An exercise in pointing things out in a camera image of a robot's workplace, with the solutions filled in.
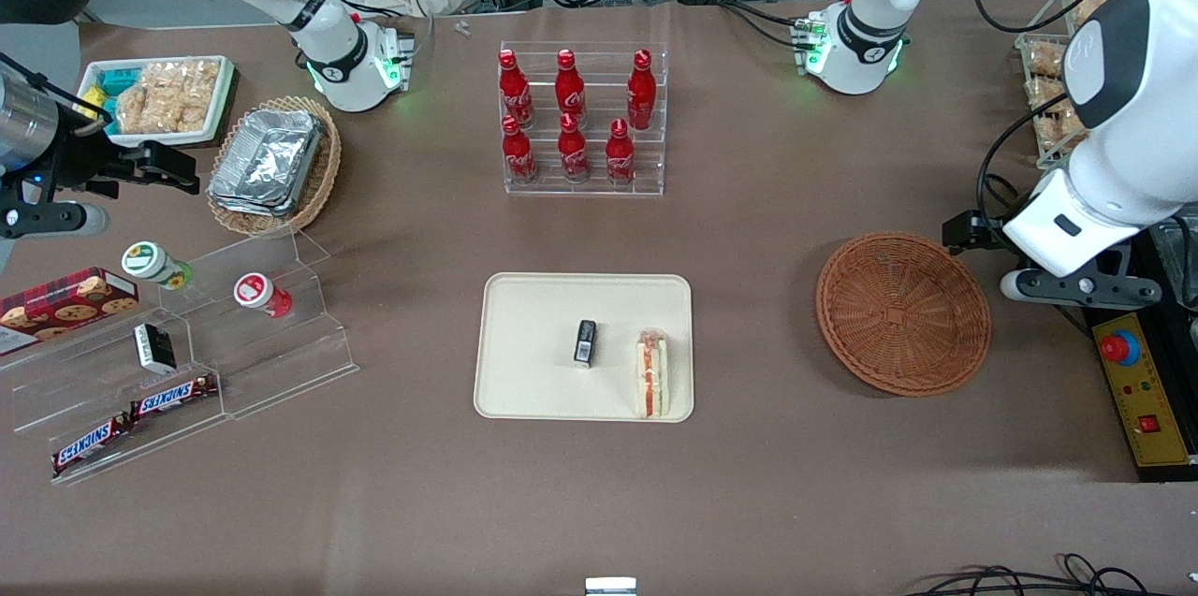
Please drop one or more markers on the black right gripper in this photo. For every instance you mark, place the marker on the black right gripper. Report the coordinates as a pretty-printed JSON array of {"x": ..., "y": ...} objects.
[{"x": 82, "y": 163}]

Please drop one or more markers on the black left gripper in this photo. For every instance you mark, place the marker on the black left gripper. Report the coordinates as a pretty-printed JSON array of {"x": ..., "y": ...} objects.
[{"x": 973, "y": 232}]

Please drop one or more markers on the triangle sandwich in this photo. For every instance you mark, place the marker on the triangle sandwich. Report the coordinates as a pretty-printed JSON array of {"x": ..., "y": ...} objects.
[{"x": 652, "y": 376}]

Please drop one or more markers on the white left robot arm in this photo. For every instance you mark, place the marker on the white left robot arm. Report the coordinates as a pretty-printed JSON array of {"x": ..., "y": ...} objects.
[{"x": 1123, "y": 156}]

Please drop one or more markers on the light woven wicker basket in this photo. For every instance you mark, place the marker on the light woven wicker basket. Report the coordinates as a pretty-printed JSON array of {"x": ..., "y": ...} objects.
[{"x": 253, "y": 224}]

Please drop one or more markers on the brown round wicker basket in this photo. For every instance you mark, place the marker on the brown round wicker basket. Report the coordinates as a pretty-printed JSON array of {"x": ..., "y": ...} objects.
[{"x": 903, "y": 315}]

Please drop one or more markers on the cream plastic serving tray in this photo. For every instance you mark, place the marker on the cream plastic serving tray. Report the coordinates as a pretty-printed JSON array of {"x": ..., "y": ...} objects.
[{"x": 533, "y": 343}]

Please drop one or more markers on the white rectangular snack dish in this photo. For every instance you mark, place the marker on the white rectangular snack dish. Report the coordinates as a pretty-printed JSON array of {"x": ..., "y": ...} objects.
[{"x": 168, "y": 138}]

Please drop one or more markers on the clear rice cracker pack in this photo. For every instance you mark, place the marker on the clear rice cracker pack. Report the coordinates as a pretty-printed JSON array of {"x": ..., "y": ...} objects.
[
  {"x": 164, "y": 100},
  {"x": 133, "y": 109},
  {"x": 201, "y": 95}
]

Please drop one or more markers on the yellow snack packet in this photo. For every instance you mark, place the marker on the yellow snack packet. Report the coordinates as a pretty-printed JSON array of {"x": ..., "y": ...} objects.
[{"x": 94, "y": 111}]

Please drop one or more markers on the stacked aluminium foil trays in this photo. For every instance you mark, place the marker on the stacked aluminium foil trays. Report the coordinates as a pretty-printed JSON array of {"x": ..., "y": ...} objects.
[{"x": 267, "y": 161}]

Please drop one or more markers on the green sunflower lidded cup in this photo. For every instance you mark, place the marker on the green sunflower lidded cup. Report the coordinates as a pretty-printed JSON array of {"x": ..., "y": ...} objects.
[{"x": 150, "y": 262}]

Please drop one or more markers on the teal snack packet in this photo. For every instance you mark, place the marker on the teal snack packet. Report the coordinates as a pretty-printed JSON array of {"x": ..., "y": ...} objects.
[{"x": 114, "y": 79}]

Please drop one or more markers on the bagged fried snack pack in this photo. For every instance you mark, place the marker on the bagged fried snack pack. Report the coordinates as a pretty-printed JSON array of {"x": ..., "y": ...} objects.
[
  {"x": 1090, "y": 8},
  {"x": 1044, "y": 93},
  {"x": 1044, "y": 60},
  {"x": 1056, "y": 133}
]

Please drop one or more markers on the red strawberry lidded cup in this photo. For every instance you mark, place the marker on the red strawberry lidded cup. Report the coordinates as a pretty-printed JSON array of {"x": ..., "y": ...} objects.
[{"x": 255, "y": 290}]

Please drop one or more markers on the red tartan cookie box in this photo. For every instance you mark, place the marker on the red tartan cookie box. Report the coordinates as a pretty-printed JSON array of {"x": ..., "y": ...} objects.
[{"x": 65, "y": 306}]

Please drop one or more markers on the small black and white box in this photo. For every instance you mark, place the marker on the small black and white box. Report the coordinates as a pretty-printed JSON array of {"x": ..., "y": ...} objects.
[
  {"x": 585, "y": 343},
  {"x": 154, "y": 348}
]

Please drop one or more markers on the red emergency stop button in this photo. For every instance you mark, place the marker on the red emergency stop button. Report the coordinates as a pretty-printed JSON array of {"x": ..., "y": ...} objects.
[{"x": 1120, "y": 348}]

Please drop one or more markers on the steel appliance pan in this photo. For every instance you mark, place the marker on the steel appliance pan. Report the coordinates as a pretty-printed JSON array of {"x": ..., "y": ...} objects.
[{"x": 1181, "y": 259}]

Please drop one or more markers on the black countertop appliance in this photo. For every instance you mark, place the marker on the black countertop appliance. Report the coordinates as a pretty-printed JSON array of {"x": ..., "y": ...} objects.
[{"x": 1170, "y": 343}]

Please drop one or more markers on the clear acrylic stepped display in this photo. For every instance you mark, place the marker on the clear acrylic stepped display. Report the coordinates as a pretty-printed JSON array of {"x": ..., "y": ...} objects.
[{"x": 281, "y": 362}]

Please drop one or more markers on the Snickers chocolate bar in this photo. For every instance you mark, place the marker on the Snickers chocolate bar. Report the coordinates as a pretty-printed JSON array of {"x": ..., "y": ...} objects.
[
  {"x": 89, "y": 444},
  {"x": 173, "y": 397}
]

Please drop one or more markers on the yellow control panel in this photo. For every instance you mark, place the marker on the yellow control panel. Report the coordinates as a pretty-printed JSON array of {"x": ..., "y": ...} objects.
[{"x": 1146, "y": 390}]

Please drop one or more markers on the red cola bottle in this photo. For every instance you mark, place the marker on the red cola bottle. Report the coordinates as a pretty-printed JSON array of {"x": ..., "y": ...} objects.
[
  {"x": 642, "y": 95},
  {"x": 570, "y": 91},
  {"x": 515, "y": 95},
  {"x": 620, "y": 161},
  {"x": 518, "y": 156},
  {"x": 574, "y": 156}
]

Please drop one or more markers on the clear acrylic bottle rack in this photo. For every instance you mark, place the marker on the clear acrylic bottle rack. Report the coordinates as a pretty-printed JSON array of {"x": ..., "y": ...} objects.
[{"x": 594, "y": 191}]

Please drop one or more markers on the white box device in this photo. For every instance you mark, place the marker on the white box device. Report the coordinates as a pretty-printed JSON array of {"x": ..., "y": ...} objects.
[{"x": 610, "y": 588}]

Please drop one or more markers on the dark left wrist camera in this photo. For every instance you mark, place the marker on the dark left wrist camera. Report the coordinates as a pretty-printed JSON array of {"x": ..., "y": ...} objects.
[{"x": 1076, "y": 289}]

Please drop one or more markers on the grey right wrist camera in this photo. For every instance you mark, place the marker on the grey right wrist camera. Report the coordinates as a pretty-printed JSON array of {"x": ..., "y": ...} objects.
[{"x": 56, "y": 220}]

